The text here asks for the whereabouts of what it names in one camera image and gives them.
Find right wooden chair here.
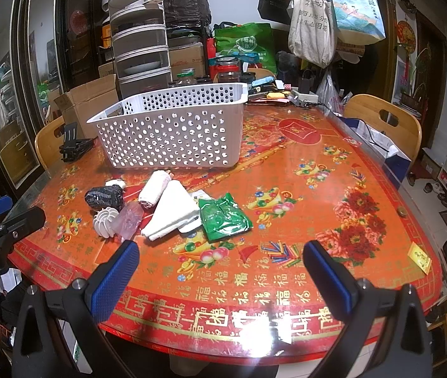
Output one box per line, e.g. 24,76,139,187
343,94,422,162

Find blue illustrated tote bag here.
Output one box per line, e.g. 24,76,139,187
332,0,386,45

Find grey stacked drawer unit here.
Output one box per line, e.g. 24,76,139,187
102,0,172,98

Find black phone stand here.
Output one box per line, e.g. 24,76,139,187
59,122,95,162

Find white perforated plastic basket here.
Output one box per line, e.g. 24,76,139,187
87,83,248,169

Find green shopping bag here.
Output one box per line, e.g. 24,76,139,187
214,21,277,73

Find clear pink plastic bag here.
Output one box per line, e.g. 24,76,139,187
111,201,144,241

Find wooden chair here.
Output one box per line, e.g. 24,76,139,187
35,116,65,171
343,94,422,162

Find white towel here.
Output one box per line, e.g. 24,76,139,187
138,170,172,209

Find left wooden chair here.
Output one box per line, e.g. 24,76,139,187
35,116,65,171

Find white cloth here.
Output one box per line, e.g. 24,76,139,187
141,180,198,242

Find green lid glass jar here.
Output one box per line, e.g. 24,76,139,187
175,68,198,86

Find beige canvas tote bag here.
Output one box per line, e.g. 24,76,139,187
288,0,337,68

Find red floral tablecloth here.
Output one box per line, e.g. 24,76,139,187
11,102,442,364

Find yellow paper card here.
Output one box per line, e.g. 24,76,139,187
408,242,432,275

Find white ridged round object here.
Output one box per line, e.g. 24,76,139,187
93,207,119,239

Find small white packet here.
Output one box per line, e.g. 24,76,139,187
105,178,126,189

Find black wrapped bundle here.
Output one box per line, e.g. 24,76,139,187
163,0,212,28

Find brown cardboard box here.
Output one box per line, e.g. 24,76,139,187
54,74,118,139

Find black packaged soft item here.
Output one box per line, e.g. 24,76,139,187
84,184,124,212

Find red lid pickle jar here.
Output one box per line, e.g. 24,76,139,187
216,56,241,83

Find green plastic packet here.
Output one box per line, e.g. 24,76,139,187
198,193,253,243

